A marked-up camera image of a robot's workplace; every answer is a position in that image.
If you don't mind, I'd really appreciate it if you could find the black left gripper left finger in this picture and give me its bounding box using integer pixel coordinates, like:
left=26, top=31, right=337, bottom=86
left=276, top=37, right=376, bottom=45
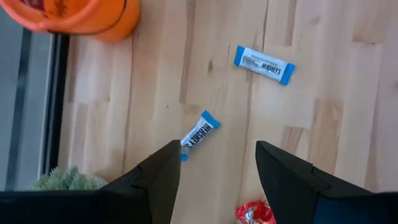
left=0, top=139, right=182, bottom=224

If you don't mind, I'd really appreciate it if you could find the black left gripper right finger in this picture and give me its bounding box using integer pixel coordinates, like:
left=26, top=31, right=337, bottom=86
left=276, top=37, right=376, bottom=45
left=254, top=140, right=398, bottom=224

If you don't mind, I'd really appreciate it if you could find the red skittles candy pack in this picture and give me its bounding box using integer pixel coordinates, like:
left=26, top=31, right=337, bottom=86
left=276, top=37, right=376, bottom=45
left=234, top=200, right=277, bottom=224

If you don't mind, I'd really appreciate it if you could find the potted artificial green plant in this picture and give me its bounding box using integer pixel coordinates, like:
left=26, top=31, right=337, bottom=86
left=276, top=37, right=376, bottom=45
left=30, top=166, right=109, bottom=191

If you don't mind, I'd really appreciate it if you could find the white blue hershey's bar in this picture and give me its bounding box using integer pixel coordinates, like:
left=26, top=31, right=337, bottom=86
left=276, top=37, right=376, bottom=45
left=233, top=45, right=297, bottom=86
left=179, top=109, right=221, bottom=162

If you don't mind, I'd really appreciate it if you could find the orange plastic bucket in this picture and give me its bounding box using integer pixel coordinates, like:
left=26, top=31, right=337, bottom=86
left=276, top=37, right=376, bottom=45
left=0, top=0, right=141, bottom=43

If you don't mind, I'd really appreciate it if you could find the black aluminium table frame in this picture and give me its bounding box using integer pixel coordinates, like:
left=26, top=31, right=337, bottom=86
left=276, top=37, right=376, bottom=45
left=39, top=30, right=71, bottom=175

